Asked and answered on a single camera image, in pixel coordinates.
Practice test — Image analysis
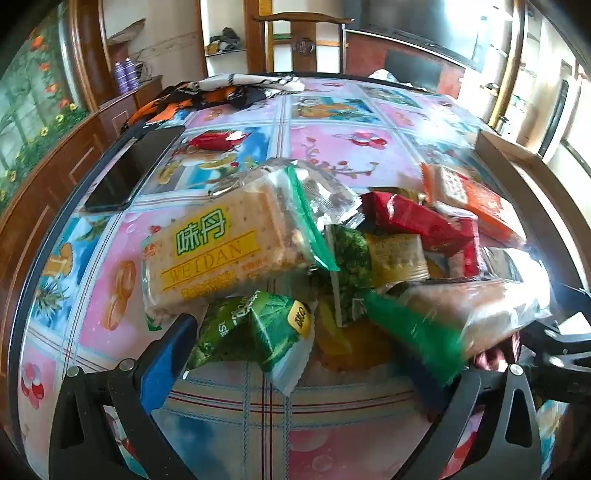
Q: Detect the red snack packet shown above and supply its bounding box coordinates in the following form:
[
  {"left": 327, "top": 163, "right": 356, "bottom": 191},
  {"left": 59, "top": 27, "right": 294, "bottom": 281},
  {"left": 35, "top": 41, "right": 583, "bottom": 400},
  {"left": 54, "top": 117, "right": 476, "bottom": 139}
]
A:
[{"left": 360, "top": 187, "right": 467, "bottom": 257}]

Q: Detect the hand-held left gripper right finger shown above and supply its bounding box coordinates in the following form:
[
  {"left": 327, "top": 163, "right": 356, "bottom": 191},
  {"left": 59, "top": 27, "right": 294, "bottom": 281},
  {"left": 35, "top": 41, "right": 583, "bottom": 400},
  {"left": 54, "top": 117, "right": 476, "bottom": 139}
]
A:
[{"left": 406, "top": 355, "right": 542, "bottom": 480}]

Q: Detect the wooden chair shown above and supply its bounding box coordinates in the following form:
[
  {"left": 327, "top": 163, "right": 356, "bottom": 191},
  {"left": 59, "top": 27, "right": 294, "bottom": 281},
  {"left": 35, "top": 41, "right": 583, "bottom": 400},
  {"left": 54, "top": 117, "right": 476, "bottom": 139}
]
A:
[{"left": 252, "top": 11, "right": 354, "bottom": 75}]

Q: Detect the wide green pea packet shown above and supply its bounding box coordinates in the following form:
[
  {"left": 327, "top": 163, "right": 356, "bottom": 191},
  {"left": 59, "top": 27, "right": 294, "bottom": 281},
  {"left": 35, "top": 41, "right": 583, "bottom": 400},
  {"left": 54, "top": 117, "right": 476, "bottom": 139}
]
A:
[{"left": 187, "top": 291, "right": 317, "bottom": 398}]

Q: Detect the clear packet with green ends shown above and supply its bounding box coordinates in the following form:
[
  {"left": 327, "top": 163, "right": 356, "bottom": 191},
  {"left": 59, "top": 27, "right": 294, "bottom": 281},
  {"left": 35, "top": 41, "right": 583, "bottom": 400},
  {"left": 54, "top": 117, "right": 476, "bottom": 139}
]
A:
[{"left": 360, "top": 277, "right": 552, "bottom": 388}]

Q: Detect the orange label cracker packet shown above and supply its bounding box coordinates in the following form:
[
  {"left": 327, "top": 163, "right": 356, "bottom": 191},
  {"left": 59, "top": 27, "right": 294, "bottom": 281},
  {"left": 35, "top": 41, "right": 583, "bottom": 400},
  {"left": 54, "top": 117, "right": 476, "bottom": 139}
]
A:
[{"left": 420, "top": 161, "right": 527, "bottom": 247}]

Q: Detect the black orange white printed cloth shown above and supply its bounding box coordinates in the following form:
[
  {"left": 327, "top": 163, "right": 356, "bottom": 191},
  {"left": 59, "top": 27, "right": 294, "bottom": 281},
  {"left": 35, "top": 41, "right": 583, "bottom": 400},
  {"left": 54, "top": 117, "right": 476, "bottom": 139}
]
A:
[{"left": 122, "top": 73, "right": 305, "bottom": 127}]

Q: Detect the black smartphone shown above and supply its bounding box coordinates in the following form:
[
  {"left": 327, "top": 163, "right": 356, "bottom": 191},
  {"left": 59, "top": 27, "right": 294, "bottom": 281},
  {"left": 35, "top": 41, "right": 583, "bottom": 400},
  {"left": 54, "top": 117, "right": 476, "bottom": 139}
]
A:
[{"left": 83, "top": 124, "right": 185, "bottom": 214}]

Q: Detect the black flat television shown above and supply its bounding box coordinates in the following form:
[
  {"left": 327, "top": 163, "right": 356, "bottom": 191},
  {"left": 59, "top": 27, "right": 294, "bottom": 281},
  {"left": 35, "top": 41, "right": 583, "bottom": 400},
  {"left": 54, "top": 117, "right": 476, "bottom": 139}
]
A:
[{"left": 344, "top": 0, "right": 522, "bottom": 75}]

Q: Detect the pink and blue printed tablecloth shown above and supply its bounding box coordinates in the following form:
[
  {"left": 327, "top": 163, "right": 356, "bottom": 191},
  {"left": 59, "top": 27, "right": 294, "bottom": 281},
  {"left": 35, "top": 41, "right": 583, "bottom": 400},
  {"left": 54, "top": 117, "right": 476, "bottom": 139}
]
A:
[{"left": 9, "top": 76, "right": 587, "bottom": 480}]

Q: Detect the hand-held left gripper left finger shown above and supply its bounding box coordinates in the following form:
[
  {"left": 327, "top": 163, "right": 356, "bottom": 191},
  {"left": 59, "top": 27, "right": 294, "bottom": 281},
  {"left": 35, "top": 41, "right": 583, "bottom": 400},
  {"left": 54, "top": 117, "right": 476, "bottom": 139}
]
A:
[{"left": 48, "top": 313, "right": 199, "bottom": 480}]

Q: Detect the red-brown wooden media cabinet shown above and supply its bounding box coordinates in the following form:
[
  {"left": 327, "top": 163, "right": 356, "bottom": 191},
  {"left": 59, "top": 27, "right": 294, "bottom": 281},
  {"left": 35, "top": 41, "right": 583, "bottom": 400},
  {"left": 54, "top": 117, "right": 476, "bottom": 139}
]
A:
[{"left": 344, "top": 30, "right": 467, "bottom": 100}]

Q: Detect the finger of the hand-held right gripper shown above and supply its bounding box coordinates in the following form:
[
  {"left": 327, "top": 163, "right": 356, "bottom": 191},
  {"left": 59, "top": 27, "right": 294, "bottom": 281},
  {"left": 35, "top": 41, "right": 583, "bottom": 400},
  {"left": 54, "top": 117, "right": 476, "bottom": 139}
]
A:
[
  {"left": 551, "top": 284, "right": 591, "bottom": 305},
  {"left": 526, "top": 318, "right": 591, "bottom": 370}
]

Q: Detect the crumpled white plastic bag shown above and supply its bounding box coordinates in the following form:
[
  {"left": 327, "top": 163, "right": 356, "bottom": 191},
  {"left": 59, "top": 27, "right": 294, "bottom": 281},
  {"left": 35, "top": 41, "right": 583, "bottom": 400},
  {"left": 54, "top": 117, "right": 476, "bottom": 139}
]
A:
[{"left": 369, "top": 68, "right": 416, "bottom": 86}]

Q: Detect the yellow label cracker packet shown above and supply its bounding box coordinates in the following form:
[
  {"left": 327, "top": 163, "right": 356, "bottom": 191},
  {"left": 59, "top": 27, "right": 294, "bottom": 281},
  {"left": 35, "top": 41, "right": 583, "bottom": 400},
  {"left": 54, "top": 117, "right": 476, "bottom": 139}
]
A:
[{"left": 141, "top": 164, "right": 340, "bottom": 330}]

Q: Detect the small yellow cracker packet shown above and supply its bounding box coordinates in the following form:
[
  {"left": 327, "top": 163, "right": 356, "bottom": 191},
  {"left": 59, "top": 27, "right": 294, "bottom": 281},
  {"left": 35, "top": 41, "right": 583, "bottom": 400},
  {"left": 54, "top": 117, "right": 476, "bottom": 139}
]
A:
[{"left": 365, "top": 233, "right": 432, "bottom": 289}]

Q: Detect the cardboard box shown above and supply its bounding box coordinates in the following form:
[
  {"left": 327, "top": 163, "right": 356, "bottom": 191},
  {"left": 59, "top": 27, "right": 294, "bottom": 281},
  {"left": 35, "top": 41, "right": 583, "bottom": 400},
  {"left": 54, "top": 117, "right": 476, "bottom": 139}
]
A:
[{"left": 475, "top": 131, "right": 555, "bottom": 185}]

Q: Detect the brown wooden sideboard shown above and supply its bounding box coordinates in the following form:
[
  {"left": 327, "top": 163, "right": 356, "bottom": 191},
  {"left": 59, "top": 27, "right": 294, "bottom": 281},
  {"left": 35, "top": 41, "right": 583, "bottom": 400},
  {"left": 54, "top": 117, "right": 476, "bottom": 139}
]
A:
[{"left": 0, "top": 76, "right": 164, "bottom": 278}]

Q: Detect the narrow green pea packet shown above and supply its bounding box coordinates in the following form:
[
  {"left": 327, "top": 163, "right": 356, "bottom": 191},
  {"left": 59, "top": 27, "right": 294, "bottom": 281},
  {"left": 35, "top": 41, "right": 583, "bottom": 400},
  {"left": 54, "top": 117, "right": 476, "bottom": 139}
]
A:
[{"left": 325, "top": 224, "right": 375, "bottom": 328}]

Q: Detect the small red and white packet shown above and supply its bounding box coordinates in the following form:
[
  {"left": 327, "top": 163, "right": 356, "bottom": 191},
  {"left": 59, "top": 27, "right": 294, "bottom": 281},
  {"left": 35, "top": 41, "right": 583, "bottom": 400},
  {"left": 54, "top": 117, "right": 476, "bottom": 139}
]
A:
[{"left": 443, "top": 217, "right": 483, "bottom": 278}]

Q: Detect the flower garden wall mural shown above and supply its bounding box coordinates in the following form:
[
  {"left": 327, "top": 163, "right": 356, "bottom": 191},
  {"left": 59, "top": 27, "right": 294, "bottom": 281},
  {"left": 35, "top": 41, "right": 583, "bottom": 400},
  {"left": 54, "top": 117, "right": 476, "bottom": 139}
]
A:
[{"left": 0, "top": 9, "right": 88, "bottom": 204}]

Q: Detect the dark green bundle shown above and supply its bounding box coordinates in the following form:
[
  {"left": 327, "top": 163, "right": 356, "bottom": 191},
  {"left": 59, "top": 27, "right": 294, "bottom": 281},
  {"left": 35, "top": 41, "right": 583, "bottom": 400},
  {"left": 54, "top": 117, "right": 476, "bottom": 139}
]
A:
[{"left": 205, "top": 28, "right": 247, "bottom": 56}]

